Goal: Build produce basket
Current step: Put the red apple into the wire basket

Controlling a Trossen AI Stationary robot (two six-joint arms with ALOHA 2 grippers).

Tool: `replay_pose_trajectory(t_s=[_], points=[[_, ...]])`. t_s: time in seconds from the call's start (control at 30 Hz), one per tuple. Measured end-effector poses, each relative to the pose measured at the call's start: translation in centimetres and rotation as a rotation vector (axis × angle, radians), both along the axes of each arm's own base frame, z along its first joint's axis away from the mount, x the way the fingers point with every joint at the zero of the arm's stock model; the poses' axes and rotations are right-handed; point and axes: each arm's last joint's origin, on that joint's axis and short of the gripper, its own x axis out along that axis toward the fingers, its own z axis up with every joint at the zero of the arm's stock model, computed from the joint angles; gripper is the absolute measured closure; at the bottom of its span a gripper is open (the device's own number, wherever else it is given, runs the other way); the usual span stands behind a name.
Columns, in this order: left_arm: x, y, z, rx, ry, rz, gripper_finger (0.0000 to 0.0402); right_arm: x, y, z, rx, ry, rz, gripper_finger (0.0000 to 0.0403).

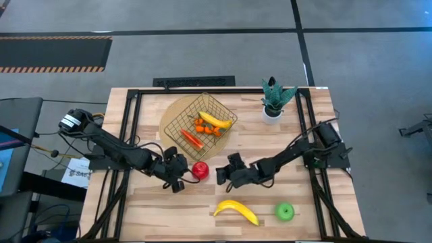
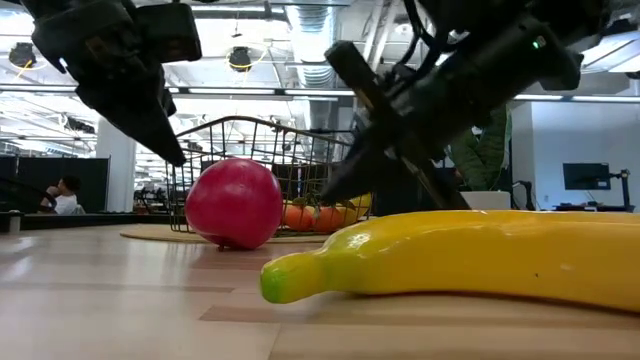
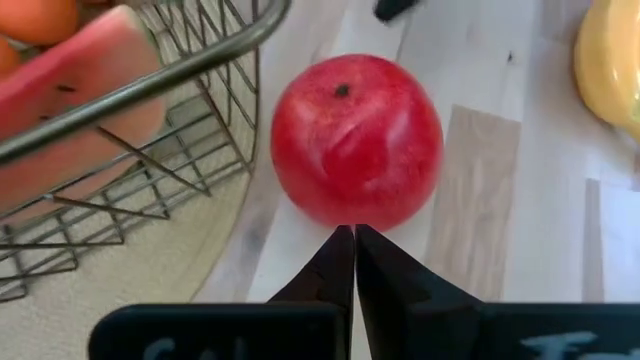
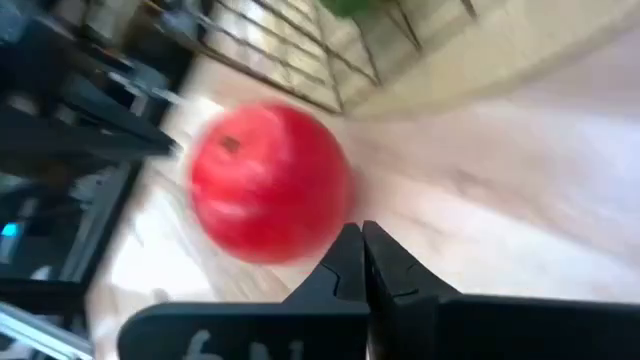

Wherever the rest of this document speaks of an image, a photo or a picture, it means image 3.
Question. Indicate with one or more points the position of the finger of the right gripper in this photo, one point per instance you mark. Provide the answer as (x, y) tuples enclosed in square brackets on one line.
[(395, 7)]

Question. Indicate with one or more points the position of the plain orange plastic fruit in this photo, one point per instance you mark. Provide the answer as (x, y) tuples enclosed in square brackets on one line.
[(35, 20)]

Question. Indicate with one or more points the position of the plastic watermelon slice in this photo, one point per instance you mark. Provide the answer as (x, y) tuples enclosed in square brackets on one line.
[(90, 55)]

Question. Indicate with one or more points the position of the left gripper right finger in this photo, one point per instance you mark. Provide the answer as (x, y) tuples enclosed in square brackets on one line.
[(425, 330)]

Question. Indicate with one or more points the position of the yellow plastic banana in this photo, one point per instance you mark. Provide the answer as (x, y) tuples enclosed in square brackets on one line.
[(610, 65)]

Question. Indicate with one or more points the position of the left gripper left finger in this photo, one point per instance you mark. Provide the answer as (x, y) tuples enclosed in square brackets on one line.
[(310, 330)]

